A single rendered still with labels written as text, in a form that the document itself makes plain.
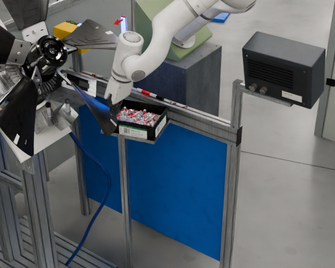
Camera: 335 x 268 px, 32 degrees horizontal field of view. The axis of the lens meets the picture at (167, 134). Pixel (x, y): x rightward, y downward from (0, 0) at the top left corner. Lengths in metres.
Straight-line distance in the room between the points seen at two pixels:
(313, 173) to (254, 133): 0.53
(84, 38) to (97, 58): 1.24
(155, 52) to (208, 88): 0.92
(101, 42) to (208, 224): 0.96
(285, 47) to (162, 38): 0.42
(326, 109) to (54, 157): 1.69
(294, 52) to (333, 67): 1.69
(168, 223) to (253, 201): 0.66
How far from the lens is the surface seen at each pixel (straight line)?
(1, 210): 2.72
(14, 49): 2.09
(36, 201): 2.49
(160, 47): 1.92
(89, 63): 3.45
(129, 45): 1.94
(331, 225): 3.25
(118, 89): 2.05
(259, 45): 2.07
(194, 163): 2.52
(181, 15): 1.94
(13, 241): 2.87
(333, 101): 3.78
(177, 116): 2.43
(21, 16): 2.19
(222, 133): 2.34
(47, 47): 2.08
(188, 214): 2.72
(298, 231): 3.17
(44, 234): 2.62
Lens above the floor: 2.08
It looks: 33 degrees down
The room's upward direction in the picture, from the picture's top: straight up
